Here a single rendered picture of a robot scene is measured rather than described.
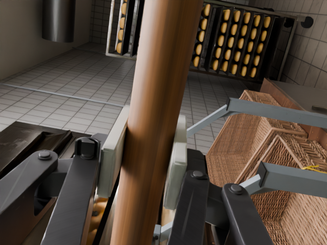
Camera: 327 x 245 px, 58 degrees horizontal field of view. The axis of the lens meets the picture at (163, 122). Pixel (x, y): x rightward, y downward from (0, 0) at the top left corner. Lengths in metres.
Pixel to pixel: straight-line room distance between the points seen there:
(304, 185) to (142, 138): 0.56
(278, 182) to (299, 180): 0.04
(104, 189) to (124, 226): 0.05
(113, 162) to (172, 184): 0.03
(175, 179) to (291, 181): 0.54
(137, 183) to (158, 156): 0.02
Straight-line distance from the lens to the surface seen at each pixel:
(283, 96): 1.63
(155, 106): 0.16
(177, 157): 0.15
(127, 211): 0.20
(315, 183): 0.71
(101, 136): 0.18
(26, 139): 1.91
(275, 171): 0.67
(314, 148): 1.19
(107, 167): 0.15
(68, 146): 1.83
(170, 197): 0.16
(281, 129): 1.29
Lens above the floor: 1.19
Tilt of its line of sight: 1 degrees down
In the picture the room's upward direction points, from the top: 80 degrees counter-clockwise
